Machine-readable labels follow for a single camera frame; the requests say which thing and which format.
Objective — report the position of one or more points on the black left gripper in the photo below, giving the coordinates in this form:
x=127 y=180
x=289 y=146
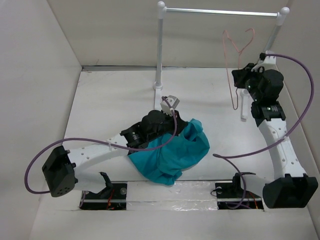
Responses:
x=180 y=124

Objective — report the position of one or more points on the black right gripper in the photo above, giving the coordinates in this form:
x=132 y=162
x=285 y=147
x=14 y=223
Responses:
x=246 y=72

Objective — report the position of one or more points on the teal t shirt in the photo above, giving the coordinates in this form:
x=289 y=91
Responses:
x=166 y=164

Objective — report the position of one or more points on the pink wire hanger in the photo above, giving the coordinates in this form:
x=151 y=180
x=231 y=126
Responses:
x=227 y=44

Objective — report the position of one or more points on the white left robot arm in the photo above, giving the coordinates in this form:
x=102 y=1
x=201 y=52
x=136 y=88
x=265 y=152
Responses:
x=64 y=170

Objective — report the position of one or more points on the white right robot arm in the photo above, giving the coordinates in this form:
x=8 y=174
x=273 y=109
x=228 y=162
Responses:
x=291 y=186

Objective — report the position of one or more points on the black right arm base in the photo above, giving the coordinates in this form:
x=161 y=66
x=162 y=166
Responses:
x=229 y=193

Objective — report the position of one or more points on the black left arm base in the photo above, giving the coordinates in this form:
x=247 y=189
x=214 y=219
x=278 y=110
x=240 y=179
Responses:
x=113 y=197

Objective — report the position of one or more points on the white clothes rack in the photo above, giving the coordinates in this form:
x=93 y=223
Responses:
x=189 y=32

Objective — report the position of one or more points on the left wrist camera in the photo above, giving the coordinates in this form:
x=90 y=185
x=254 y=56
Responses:
x=169 y=104

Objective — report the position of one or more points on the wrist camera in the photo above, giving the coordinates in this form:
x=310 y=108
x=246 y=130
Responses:
x=169 y=104
x=267 y=60

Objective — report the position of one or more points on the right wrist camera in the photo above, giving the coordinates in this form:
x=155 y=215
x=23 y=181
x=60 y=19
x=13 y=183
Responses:
x=267 y=60

